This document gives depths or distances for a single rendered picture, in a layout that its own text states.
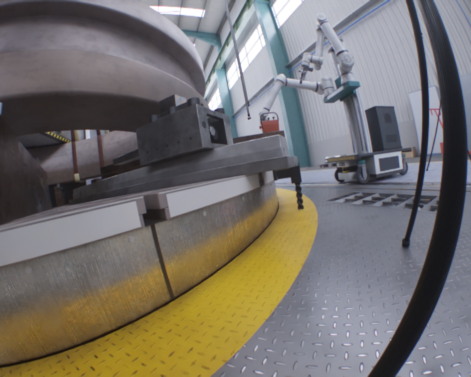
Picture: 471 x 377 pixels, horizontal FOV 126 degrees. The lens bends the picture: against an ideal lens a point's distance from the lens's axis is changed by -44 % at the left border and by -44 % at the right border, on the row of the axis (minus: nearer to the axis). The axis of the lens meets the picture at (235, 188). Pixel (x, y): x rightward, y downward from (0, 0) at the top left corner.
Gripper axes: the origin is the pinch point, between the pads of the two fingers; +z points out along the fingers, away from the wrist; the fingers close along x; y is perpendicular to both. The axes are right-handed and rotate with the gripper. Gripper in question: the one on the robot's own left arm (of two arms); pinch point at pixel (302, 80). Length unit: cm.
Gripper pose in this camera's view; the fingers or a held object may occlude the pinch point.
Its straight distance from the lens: 237.2
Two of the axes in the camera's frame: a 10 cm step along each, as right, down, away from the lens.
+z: -2.3, 9.5, 2.2
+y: -9.7, -2.5, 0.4
